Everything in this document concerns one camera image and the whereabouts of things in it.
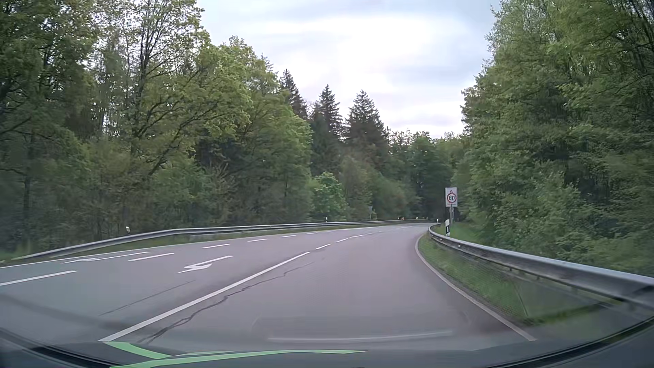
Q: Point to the grey asphalt road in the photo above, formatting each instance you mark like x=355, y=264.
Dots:
x=357, y=286

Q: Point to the white rectangular road sign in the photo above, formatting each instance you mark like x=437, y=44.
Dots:
x=451, y=197

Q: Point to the road markings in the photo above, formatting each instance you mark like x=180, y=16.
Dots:
x=214, y=293

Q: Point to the car's own bonnet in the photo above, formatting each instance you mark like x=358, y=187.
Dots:
x=327, y=358

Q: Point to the wood of green trees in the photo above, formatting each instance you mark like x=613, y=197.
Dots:
x=153, y=143
x=567, y=138

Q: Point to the grey metal guard rail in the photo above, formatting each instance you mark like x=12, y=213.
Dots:
x=168, y=233
x=552, y=268

